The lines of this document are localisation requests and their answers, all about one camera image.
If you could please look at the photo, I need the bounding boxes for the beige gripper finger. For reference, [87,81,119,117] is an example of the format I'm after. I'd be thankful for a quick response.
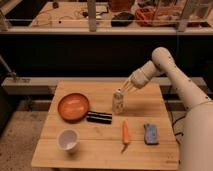
[119,79,131,93]
[123,86,139,96]

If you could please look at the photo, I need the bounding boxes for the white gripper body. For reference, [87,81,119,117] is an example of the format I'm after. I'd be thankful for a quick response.
[130,61,163,89]

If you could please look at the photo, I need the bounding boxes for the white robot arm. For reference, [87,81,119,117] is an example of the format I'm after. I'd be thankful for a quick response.
[121,47,213,171]

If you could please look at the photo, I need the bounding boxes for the orange carrot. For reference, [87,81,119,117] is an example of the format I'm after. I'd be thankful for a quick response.
[121,121,130,153]

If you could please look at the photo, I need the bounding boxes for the blue sponge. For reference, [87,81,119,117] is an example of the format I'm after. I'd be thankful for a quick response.
[144,124,159,145]

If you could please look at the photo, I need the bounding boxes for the orange tool case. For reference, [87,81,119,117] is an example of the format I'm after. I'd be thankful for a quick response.
[135,8,179,27]

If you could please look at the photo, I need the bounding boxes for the black bowl on bench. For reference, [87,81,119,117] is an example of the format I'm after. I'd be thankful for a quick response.
[111,12,134,27]

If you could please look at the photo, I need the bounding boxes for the orange frying pan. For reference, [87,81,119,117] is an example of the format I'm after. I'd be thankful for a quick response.
[57,93,112,124]

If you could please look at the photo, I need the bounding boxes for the white cup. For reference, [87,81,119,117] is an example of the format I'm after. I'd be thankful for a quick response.
[57,129,79,154]

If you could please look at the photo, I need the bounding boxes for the metal clamp stand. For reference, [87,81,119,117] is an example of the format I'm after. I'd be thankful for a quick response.
[0,54,31,84]

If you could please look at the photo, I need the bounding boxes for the black cable on floor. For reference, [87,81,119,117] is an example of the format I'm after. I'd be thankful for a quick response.
[168,87,188,146]

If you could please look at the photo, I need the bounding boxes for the wooden upright post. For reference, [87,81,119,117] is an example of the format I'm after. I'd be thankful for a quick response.
[87,0,96,32]

